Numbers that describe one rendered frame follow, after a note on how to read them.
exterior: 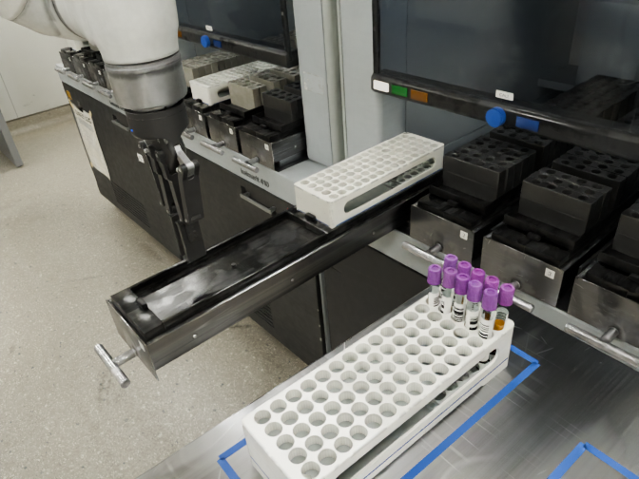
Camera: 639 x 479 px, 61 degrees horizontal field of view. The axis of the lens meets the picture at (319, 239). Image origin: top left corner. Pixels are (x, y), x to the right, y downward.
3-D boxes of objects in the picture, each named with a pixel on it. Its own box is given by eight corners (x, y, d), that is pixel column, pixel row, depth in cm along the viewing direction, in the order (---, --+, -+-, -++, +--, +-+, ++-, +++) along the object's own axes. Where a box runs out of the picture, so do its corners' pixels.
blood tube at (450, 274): (448, 339, 65) (456, 266, 59) (450, 349, 64) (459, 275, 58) (435, 339, 65) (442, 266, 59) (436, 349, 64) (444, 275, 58)
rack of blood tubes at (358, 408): (442, 320, 69) (445, 282, 65) (510, 362, 62) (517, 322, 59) (247, 459, 54) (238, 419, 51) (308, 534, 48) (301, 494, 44)
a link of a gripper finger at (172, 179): (179, 140, 72) (183, 142, 71) (200, 214, 77) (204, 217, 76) (152, 149, 70) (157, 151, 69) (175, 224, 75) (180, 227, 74)
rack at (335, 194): (405, 159, 112) (406, 131, 109) (444, 173, 106) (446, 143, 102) (295, 214, 97) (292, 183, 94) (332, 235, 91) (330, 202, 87)
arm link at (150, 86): (158, 42, 70) (169, 86, 73) (90, 58, 66) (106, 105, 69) (193, 51, 64) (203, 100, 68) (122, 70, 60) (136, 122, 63)
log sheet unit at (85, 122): (91, 167, 256) (67, 94, 236) (114, 184, 238) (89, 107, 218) (87, 169, 255) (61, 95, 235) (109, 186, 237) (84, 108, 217)
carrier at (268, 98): (300, 124, 128) (297, 100, 125) (293, 126, 127) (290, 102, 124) (270, 113, 136) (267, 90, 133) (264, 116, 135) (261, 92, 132)
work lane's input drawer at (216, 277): (409, 179, 119) (410, 142, 114) (460, 200, 110) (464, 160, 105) (90, 349, 82) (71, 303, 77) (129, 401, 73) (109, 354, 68)
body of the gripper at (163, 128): (196, 99, 67) (210, 166, 72) (164, 86, 73) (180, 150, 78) (141, 117, 63) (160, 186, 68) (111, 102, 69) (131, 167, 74)
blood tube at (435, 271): (422, 338, 66) (425, 270, 59) (427, 330, 67) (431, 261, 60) (435, 343, 65) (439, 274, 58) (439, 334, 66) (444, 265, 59)
